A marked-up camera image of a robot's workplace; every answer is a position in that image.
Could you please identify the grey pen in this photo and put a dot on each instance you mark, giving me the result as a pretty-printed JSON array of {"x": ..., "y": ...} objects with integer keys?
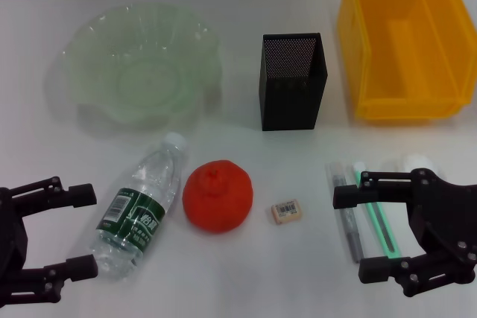
[{"x": 352, "y": 228}]

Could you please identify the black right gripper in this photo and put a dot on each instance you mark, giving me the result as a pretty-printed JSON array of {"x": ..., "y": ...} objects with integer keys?
[{"x": 447, "y": 221}]

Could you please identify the black mesh pen holder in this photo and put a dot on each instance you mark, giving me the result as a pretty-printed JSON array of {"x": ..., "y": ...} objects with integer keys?
[{"x": 290, "y": 102}]

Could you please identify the green glass fruit plate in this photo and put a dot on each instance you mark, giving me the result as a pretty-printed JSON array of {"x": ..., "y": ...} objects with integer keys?
[{"x": 112, "y": 35}]

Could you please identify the yellow plastic bin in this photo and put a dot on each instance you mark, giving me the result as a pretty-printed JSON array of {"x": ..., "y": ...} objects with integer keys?
[{"x": 410, "y": 53}]

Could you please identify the green utility knife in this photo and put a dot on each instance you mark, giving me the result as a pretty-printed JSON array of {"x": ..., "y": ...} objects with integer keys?
[{"x": 384, "y": 232}]

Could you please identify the small beige eraser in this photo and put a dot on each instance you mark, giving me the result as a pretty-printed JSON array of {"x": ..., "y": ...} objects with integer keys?
[{"x": 287, "y": 213}]

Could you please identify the clear plastic water bottle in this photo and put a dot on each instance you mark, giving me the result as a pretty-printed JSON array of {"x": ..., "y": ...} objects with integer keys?
[{"x": 149, "y": 184}]

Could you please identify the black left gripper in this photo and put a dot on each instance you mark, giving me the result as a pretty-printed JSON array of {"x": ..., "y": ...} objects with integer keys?
[{"x": 11, "y": 236}]

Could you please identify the red-orange fruit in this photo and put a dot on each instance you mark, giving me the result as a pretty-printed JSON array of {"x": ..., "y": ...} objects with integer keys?
[{"x": 218, "y": 199}]

